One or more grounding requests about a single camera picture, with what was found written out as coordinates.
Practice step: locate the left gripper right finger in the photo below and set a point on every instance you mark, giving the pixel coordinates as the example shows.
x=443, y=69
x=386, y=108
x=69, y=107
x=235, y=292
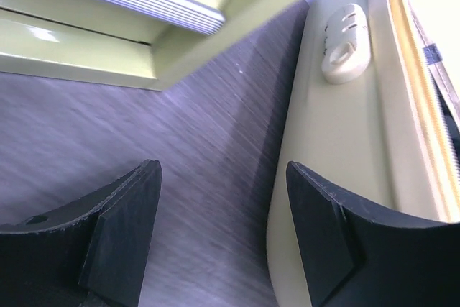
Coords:
x=356, y=252

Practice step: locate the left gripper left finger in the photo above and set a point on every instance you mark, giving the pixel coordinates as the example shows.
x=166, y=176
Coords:
x=90, y=252

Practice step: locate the yellow hard-shell suitcase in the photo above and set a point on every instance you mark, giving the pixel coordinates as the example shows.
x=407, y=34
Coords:
x=374, y=111

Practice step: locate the yellow-green drawer box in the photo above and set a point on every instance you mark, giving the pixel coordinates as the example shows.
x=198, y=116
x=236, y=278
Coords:
x=149, y=44

